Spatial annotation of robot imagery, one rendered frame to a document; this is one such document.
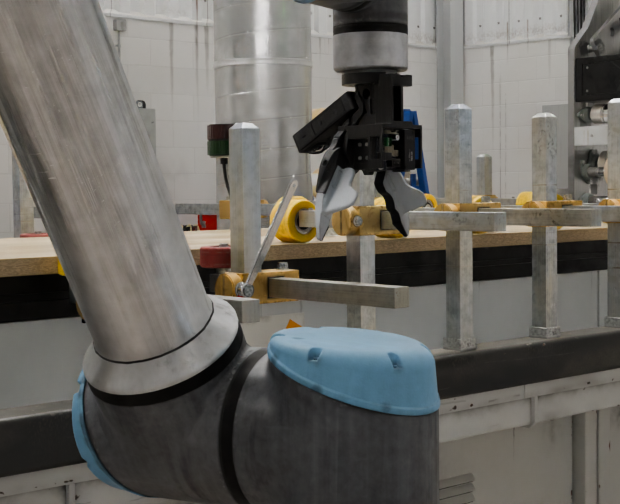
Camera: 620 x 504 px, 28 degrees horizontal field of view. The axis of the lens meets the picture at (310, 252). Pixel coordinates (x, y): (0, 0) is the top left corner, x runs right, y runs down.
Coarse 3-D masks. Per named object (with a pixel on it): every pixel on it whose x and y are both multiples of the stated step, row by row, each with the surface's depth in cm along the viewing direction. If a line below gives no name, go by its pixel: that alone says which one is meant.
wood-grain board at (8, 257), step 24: (0, 240) 259; (24, 240) 258; (48, 240) 257; (192, 240) 248; (216, 240) 247; (312, 240) 242; (336, 240) 240; (384, 240) 244; (408, 240) 248; (432, 240) 252; (480, 240) 262; (504, 240) 267; (528, 240) 272; (576, 240) 284; (0, 264) 190; (24, 264) 193; (48, 264) 195
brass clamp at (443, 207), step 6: (444, 204) 228; (450, 204) 228; (456, 204) 228; (462, 204) 228; (468, 204) 229; (474, 204) 230; (480, 204) 231; (486, 204) 232; (492, 204) 233; (498, 204) 234; (438, 210) 228; (444, 210) 227; (450, 210) 226; (456, 210) 227; (462, 210) 228; (468, 210) 229; (474, 210) 230
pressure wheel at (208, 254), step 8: (200, 248) 208; (208, 248) 206; (216, 248) 205; (224, 248) 205; (200, 256) 208; (208, 256) 206; (216, 256) 205; (224, 256) 205; (200, 264) 208; (208, 264) 206; (216, 264) 205; (224, 264) 205; (224, 272) 208
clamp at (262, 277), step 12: (228, 276) 195; (240, 276) 195; (264, 276) 198; (276, 276) 199; (288, 276) 201; (216, 288) 197; (228, 288) 195; (264, 288) 198; (264, 300) 198; (276, 300) 199; (288, 300) 201
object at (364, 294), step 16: (272, 288) 198; (288, 288) 195; (304, 288) 192; (320, 288) 189; (336, 288) 186; (352, 288) 184; (368, 288) 181; (384, 288) 179; (400, 288) 178; (352, 304) 184; (368, 304) 181; (384, 304) 179; (400, 304) 178
